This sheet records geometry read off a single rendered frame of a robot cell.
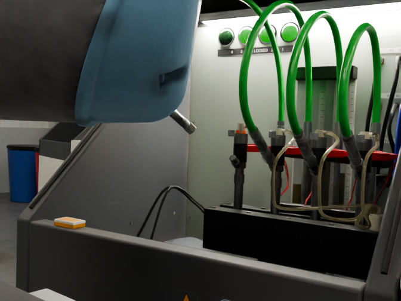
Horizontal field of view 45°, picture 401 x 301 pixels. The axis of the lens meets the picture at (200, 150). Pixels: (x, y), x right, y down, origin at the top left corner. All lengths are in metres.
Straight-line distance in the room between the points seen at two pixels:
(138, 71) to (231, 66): 1.12
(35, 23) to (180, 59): 0.06
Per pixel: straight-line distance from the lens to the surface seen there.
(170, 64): 0.20
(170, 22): 0.19
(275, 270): 0.69
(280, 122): 1.14
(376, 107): 0.96
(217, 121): 1.32
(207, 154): 1.34
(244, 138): 0.96
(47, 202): 1.01
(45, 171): 4.72
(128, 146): 1.17
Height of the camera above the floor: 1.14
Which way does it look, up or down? 3 degrees down
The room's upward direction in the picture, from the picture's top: 2 degrees clockwise
